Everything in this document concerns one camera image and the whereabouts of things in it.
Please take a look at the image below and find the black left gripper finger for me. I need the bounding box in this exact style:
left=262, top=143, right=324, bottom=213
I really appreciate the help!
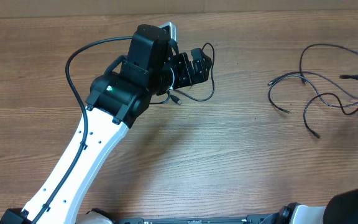
left=190, top=59, right=201, bottom=84
left=191, top=48, right=212, bottom=83

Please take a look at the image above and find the black short usb cable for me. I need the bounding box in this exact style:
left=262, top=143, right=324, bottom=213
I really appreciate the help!
left=302, top=86, right=358, bottom=139

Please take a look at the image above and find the black thick plug cable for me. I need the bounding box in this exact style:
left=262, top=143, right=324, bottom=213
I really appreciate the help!
left=149, top=42, right=216, bottom=106

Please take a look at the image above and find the black long looped cable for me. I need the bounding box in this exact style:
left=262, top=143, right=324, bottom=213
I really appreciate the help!
left=267, top=43, right=358, bottom=114

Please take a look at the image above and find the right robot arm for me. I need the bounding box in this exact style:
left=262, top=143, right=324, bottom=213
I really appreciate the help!
left=260, top=74, right=358, bottom=224

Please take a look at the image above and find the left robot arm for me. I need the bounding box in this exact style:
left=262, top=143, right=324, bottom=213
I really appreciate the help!
left=1, top=22, right=215, bottom=224

